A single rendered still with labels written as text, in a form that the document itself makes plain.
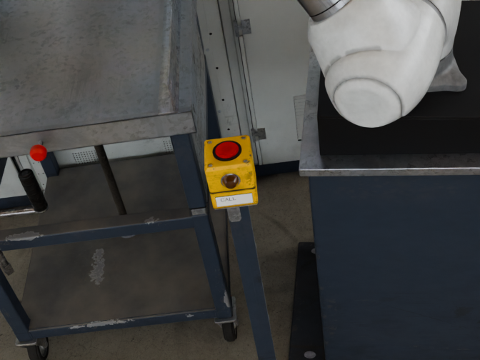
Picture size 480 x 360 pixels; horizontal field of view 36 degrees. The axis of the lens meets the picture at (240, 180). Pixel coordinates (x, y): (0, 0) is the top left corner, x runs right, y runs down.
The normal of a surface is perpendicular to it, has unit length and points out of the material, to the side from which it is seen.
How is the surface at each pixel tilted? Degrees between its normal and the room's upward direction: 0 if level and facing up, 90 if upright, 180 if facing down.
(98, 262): 0
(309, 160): 0
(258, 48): 90
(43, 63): 0
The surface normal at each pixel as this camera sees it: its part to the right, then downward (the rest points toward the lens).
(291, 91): 0.04, 0.69
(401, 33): 0.52, -0.20
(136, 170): -0.13, -0.71
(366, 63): -0.26, -0.07
